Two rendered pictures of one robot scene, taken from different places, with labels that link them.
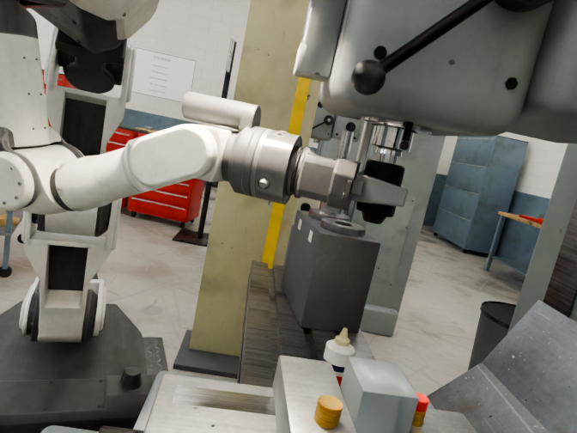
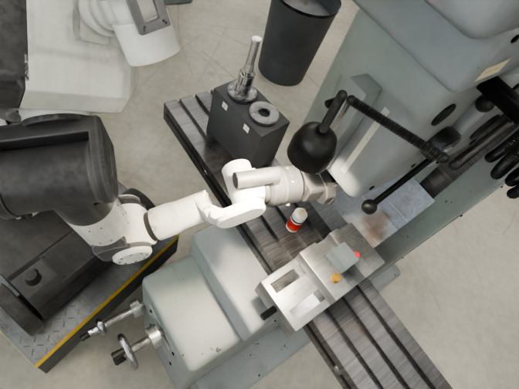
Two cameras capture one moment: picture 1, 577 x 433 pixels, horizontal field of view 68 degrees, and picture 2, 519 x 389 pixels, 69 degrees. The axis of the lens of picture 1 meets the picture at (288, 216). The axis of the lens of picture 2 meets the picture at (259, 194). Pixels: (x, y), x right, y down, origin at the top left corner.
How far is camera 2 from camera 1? 81 cm
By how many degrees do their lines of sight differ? 59
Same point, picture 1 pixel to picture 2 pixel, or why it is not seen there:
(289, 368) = (308, 259)
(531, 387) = not seen: hidden behind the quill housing
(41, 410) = (90, 255)
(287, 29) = not seen: outside the picture
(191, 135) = (256, 209)
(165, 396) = (272, 292)
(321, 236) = (261, 138)
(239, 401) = (292, 275)
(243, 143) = (279, 196)
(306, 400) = (323, 273)
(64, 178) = (163, 234)
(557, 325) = not seen: hidden behind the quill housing
